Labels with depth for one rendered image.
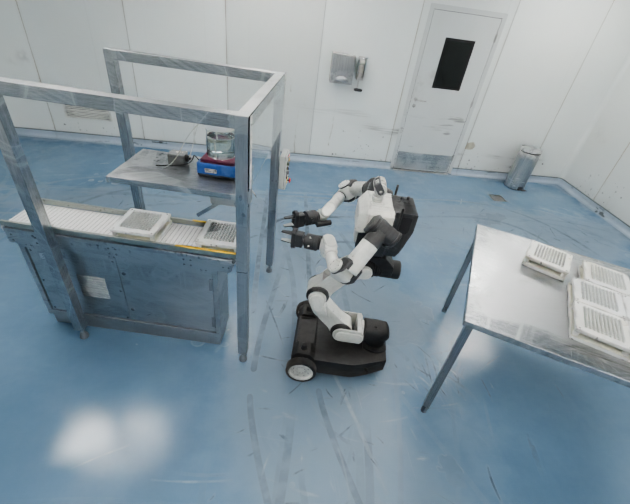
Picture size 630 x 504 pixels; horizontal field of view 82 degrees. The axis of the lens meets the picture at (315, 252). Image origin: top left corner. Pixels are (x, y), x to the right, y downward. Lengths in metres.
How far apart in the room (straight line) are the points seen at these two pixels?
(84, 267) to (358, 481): 2.03
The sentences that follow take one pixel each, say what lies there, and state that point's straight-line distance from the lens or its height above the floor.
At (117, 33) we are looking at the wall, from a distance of 5.64.
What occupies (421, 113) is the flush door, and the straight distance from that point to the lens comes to 5.70.
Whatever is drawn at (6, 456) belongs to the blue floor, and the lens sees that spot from 2.64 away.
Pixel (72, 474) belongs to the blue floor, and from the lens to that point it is 2.45.
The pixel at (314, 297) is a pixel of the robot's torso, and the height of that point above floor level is 0.60.
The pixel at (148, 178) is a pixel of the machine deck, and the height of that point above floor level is 1.27.
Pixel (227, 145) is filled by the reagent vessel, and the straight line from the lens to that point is 1.88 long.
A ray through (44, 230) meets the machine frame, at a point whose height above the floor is 0.89.
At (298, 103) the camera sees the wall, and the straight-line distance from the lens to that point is 5.37.
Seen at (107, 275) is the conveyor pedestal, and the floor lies 0.52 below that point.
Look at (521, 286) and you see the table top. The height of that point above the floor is 0.86.
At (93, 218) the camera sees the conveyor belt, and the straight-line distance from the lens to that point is 2.56.
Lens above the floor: 2.10
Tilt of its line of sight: 36 degrees down
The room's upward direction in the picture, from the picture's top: 8 degrees clockwise
